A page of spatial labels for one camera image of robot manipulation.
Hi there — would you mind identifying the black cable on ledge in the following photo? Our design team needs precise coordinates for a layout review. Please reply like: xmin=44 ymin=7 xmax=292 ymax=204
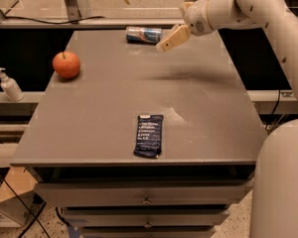
xmin=3 ymin=15 xmax=105 ymax=26

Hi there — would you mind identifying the blue rxbar wrapper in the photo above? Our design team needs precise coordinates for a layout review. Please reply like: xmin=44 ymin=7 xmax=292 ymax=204
xmin=133 ymin=115 xmax=164 ymax=159

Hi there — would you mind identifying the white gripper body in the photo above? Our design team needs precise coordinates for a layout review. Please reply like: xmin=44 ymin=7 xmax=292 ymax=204
xmin=182 ymin=0 xmax=213 ymax=36

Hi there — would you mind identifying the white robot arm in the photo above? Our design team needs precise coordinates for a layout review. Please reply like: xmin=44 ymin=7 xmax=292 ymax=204
xmin=157 ymin=0 xmax=298 ymax=238

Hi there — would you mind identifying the grey metal bracket left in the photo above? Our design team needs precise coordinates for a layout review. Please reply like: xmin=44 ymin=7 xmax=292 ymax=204
xmin=64 ymin=0 xmax=80 ymax=21

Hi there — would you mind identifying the red bull can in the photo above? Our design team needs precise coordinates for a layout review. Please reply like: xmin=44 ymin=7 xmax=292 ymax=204
xmin=126 ymin=26 xmax=162 ymax=44

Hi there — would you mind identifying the red apple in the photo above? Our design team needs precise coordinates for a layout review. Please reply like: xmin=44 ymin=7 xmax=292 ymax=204
xmin=52 ymin=52 xmax=80 ymax=79

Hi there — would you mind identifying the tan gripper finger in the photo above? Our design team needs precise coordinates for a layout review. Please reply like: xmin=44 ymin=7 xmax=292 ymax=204
xmin=156 ymin=24 xmax=191 ymax=53
xmin=179 ymin=2 xmax=193 ymax=15

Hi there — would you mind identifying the cardboard box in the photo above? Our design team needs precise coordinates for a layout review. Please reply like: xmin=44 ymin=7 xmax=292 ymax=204
xmin=0 ymin=167 xmax=37 ymax=227

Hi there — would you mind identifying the grey drawer cabinet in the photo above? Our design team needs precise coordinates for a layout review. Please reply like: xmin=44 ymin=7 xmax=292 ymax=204
xmin=12 ymin=31 xmax=266 ymax=238

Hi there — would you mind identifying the white pump bottle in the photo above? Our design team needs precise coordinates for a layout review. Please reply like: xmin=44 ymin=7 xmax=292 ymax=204
xmin=0 ymin=67 xmax=24 ymax=102

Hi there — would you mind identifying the black floor cable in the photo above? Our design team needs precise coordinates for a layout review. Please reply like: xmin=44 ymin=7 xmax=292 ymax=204
xmin=0 ymin=156 xmax=53 ymax=238

